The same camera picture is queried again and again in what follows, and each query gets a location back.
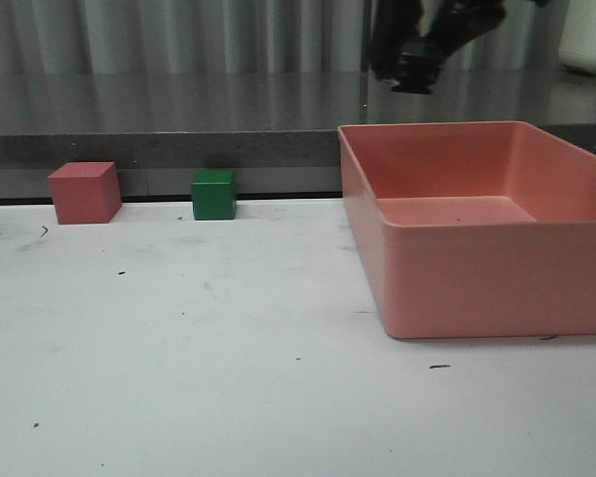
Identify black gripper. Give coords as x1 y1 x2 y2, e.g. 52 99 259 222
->
370 1 506 94

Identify grey stone counter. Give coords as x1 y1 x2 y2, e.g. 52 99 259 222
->
0 69 596 203

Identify white appliance in background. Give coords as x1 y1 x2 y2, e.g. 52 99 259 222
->
558 0 596 76

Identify pink plastic bin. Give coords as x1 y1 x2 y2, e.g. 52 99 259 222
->
339 121 596 339

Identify green cube block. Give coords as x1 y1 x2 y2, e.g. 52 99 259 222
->
191 170 236 221

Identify pink cube block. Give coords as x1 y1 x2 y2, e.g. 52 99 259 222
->
48 161 122 225

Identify grey curtain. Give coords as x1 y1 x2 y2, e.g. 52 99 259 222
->
0 0 572 77

